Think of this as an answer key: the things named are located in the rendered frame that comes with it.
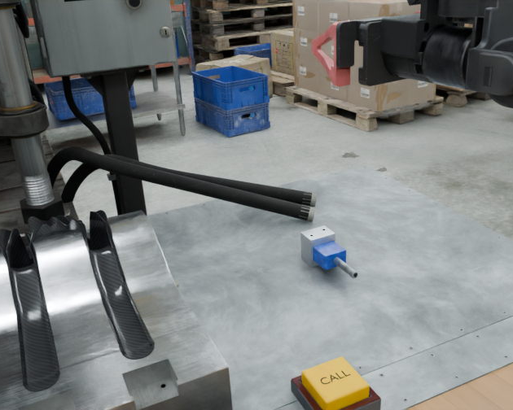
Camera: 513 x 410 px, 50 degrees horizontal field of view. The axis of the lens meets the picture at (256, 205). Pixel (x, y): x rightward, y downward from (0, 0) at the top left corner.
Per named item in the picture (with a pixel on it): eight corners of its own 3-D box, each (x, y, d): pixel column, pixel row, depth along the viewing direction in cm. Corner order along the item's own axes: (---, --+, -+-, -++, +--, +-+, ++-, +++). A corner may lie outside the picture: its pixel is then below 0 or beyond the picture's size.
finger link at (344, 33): (295, 18, 63) (348, 23, 56) (345, 12, 66) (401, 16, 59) (297, 78, 66) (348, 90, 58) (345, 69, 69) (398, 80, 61)
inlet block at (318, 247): (367, 285, 90) (368, 256, 88) (341, 294, 88) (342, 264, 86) (324, 251, 101) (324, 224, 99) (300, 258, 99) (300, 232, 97)
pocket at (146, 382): (183, 409, 61) (180, 383, 59) (136, 426, 59) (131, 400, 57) (172, 383, 64) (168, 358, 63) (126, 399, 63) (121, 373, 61)
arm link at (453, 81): (416, 15, 53) (475, 19, 48) (458, 9, 56) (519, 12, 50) (412, 86, 56) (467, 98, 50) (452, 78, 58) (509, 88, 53)
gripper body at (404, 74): (355, 22, 57) (406, 27, 52) (427, 12, 62) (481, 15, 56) (354, 85, 60) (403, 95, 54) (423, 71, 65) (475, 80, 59)
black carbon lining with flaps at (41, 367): (164, 365, 65) (153, 298, 61) (19, 414, 59) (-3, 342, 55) (107, 242, 94) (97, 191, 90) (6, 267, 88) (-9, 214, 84)
